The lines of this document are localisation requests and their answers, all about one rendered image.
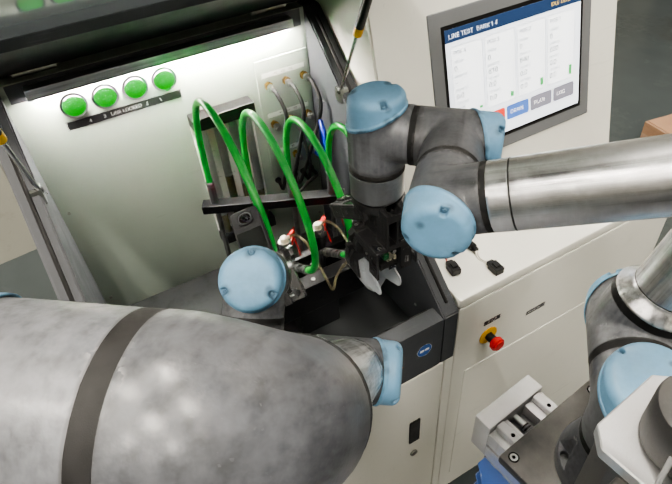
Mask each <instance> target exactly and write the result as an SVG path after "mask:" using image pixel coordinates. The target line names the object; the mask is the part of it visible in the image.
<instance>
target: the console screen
mask: <svg viewBox="0 0 672 484"><path fill-rule="evenodd" d="M426 21H427V31H428V41H429V51H430V61H431V71H432V81H433V91H434V101H435V106H437V107H450V108H463V109H470V108H477V109H479V110H484V111H492V112H499V113H501V114H502V115H503V116H504V117H505V119H506V127H505V135H504V143H503V147H505V146H508V145H510V144H513V143H515V142H517V141H520V140H522V139H525V138H527V137H529V136H532V135H534V134H537V133H539V132H541V131H544V130H546V129H549V128H551V127H553V126H556V125H558V124H561V123H563V122H565V121H568V120H570V119H572V118H575V117H577V116H580V115H582V114H584V113H587V103H588V77H589V50H590V24H591V0H477V1H474V2H471V3H467V4H464V5H461V6H457V7H454V8H451V9H447V10H444V11H440V12H437V13H434V14H430V15H427V16H426Z"/></svg>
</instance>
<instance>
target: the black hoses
mask: <svg viewBox="0 0 672 484"><path fill-rule="evenodd" d="M307 80H308V81H309V82H310V83H311V85H312V87H313V88H314V90H315V92H316V95H317V97H318V102H319V112H318V118H317V122H316V126H315V130H314V134H315V135H316V137H317V133H318V130H319V125H318V120H319V119H321V117H322V111H323V102H322V97H321V94H320V92H319V90H318V88H317V86H316V84H315V82H314V80H313V79H312V78H311V77H308V78H307ZM290 86H291V87H292V88H293V90H294V92H295V93H296V95H297V97H298V99H299V102H300V105H301V109H302V120H303V121H304V122H305V121H306V110H305V104H304V101H303V99H302V96H301V94H300V93H299V91H298V89H297V87H296V85H295V84H294V83H290ZM271 91H272V92H273V93H274V94H275V96H276V98H277V99H278V101H279V103H280V105H281V107H282V109H283V112H284V117H285V122H286V120H287V119H288V118H289V117H288V112H287V109H286V106H285V104H284V102H283V100H282V98H281V97H280V95H279V93H278V91H277V90H276V89H274V88H272V90H271ZM295 125H296V126H297V127H298V129H299V131H300V137H299V143H298V149H297V155H296V161H295V167H294V171H293V172H292V173H293V174H294V178H295V180H296V182H297V183H298V184H301V183H302V181H303V179H304V176H305V177H306V179H307V181H306V182H305V183H304V185H303V186H302V187H301V188H300V189H299V190H300V192H301V191H303V190H304V189H305V188H306V186H307V185H308V184H309V183H311V182H312V181H313V180H315V179H316V178H317V177H318V176H319V173H318V172H317V171H316V170H315V169H314V166H313V165H312V160H311V154H312V151H313V145H312V143H311V144H310V147H309V148H308V145H307V141H306V138H305V135H304V132H303V130H302V129H301V128H300V127H299V126H298V125H297V124H295ZM302 142H303V144H304V147H305V151H306V155H307V158H306V161H305V165H304V168H301V169H300V173H302V174H301V177H300V179H299V177H298V175H297V174H298V172H297V171H298V165H299V160H300V154H301V148H302ZM307 167H308V174H307V173H306V170H307ZM312 172H313V173H315V175H314V176H313V177H311V175H312ZM275 182H276V183H279V186H280V188H281V190H285V188H286V177H285V175H284V174H283V184H282V182H281V178H280V177H277V178H276V179H275Z"/></svg>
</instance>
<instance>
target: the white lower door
mask: <svg viewBox="0 0 672 484"><path fill-rule="evenodd" d="M442 370H443V362H439V364H437V365H435V366H434V367H432V368H430V369H428V370H427V371H425V372H423V373H421V374H419V375H418V376H416V377H414V378H412V379H410V380H409V381H407V382H405V383H403V384H401V395H400V400H399V402H398V403H397V404H396V405H393V406H387V405H379V406H376V407H375V406H372V408H373V420H372V428H371V433H370V436H369V440H368V443H367V446H366V448H365V450H364V452H363V454H362V457H361V459H360V460H359V462H358V464H357V466H356V468H355V469H354V471H353V472H352V473H351V474H350V476H349V477H348V478H347V479H346V480H345V482H344V483H343V484H431V475H432V465H433V456H434V446H435V436H436V427H437V417H438V408H439V398H440V389H441V379H442Z"/></svg>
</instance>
